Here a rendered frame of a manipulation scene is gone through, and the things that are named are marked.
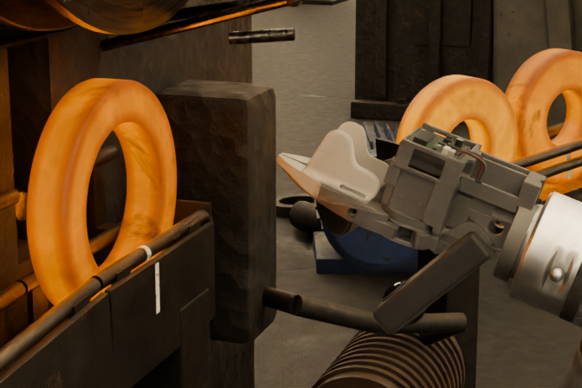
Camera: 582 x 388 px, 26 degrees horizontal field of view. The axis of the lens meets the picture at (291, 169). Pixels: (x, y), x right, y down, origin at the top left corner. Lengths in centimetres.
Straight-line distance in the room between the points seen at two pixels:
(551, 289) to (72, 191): 37
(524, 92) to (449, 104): 12
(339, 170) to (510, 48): 269
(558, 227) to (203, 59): 47
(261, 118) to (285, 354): 157
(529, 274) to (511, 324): 193
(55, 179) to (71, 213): 3
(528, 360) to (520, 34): 125
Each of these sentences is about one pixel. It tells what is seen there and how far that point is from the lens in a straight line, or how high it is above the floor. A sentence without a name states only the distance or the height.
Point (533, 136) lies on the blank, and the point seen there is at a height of 71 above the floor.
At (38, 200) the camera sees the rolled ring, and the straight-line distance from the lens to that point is 90.
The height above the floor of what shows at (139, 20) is 89.
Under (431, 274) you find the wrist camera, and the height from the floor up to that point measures 68.
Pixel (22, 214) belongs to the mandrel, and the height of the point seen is 73.
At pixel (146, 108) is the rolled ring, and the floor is 82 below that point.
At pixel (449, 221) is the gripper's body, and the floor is 73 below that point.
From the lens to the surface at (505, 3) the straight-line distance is 368.
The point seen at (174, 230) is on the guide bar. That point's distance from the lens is 102.
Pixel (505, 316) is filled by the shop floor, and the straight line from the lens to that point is 295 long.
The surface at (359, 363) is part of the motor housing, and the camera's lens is 123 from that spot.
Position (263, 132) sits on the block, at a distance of 116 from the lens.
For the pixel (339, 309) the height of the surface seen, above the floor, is 59.
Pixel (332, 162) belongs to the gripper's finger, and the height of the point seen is 77.
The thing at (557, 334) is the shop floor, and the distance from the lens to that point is 286.
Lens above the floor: 100
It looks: 13 degrees down
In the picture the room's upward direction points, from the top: straight up
